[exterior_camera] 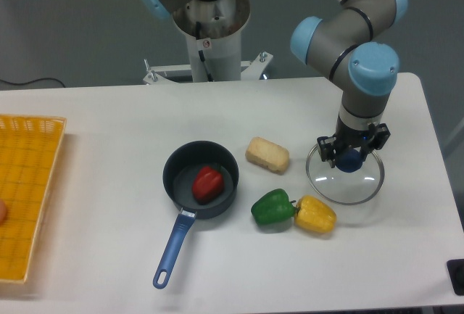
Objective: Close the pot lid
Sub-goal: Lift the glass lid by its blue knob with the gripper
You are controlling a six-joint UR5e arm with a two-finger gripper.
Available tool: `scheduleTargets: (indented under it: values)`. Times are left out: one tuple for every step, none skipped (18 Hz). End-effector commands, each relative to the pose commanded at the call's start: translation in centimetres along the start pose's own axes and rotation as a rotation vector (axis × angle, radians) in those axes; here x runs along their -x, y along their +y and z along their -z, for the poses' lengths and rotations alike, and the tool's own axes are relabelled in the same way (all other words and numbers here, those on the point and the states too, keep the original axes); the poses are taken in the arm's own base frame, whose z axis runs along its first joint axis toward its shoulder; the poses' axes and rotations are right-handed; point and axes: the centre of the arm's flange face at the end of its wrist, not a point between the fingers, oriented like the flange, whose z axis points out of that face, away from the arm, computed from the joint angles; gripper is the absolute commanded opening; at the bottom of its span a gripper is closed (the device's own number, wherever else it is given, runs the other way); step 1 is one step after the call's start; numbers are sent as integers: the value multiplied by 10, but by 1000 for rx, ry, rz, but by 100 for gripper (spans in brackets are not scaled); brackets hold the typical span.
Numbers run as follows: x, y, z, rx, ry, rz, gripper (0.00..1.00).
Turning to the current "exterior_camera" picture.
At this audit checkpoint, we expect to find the green bell pepper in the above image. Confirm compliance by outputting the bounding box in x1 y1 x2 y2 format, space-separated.
251 189 297 226

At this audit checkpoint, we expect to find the beige bread loaf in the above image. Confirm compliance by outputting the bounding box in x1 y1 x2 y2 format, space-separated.
245 136 290 175

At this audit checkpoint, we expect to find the yellow woven basket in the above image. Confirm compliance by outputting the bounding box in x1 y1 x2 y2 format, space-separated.
1 114 67 284

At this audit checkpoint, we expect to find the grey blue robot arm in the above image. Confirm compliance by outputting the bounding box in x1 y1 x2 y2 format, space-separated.
141 0 408 173

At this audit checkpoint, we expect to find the yellow bell pepper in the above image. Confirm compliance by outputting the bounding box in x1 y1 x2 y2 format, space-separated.
294 195 337 234

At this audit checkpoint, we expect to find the black floor cable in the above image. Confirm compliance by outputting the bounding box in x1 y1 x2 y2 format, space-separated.
0 76 67 88

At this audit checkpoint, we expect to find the red bell pepper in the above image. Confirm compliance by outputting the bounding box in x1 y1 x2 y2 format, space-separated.
191 166 225 204

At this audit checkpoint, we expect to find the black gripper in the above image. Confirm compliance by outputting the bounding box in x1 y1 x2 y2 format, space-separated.
317 113 391 168

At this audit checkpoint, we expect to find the dark blue saucepan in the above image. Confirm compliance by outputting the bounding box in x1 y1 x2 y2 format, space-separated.
153 141 239 289

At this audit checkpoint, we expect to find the orange object in basket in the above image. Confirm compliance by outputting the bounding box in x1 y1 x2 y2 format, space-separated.
0 199 8 224

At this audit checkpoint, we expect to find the glass pot lid blue knob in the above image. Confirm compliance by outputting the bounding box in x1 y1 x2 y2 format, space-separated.
306 145 385 205

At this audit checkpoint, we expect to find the black table corner device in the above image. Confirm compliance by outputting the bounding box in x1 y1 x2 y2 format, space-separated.
447 259 464 296

